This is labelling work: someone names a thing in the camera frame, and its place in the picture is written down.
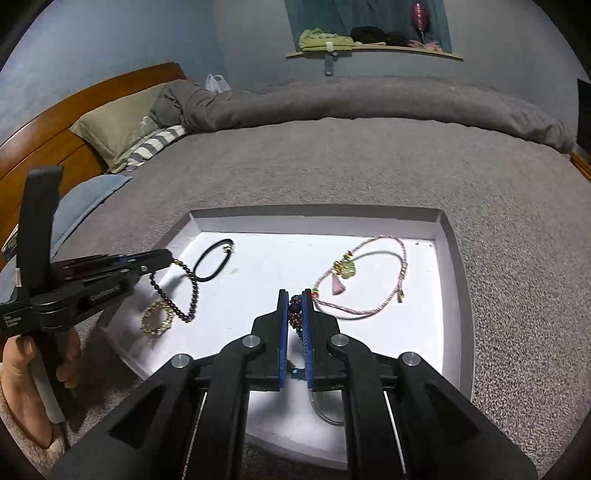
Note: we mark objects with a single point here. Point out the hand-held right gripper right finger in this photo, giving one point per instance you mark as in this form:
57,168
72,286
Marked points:
308,341

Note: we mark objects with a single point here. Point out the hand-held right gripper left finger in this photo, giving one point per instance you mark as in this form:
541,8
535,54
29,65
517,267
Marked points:
281,341

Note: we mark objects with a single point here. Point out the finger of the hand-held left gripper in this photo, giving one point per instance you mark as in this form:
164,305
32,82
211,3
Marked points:
104,293
115,263

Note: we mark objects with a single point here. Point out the silver bangle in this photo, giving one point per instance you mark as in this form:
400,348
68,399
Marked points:
318,413

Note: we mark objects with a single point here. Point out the grey cardboard box tray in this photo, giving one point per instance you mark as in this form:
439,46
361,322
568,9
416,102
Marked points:
277,258

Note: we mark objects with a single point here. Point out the person's left hand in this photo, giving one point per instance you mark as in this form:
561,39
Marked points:
18,369

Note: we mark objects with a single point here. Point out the smartphone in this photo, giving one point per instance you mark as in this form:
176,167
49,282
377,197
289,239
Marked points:
9,244

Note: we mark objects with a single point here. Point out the light blue blanket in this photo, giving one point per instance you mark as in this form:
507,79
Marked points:
87,198

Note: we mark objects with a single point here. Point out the wooden headboard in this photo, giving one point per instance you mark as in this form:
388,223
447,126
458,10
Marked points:
74,157

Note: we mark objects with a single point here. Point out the grey striped pillow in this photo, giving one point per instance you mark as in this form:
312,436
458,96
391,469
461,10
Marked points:
152,143

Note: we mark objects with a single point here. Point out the olive pillow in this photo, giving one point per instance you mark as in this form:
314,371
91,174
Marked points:
115,124

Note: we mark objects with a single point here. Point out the white plastic bag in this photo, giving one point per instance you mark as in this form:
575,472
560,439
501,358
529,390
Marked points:
217,84

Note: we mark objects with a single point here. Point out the grey duvet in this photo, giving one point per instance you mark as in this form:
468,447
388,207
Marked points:
369,99

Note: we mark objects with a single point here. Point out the green cloth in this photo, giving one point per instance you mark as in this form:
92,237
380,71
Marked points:
323,40

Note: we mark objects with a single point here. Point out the wooden windowsill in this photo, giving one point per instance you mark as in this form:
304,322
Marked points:
392,51

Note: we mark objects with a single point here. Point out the black cloth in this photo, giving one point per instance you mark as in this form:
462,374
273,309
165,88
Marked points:
378,36

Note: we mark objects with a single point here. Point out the pink cloth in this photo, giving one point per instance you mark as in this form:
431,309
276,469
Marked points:
427,45

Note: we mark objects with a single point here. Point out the wooden television stand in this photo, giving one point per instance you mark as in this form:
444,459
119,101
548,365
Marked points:
582,164

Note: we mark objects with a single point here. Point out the black television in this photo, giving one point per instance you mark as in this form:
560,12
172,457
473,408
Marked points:
585,115

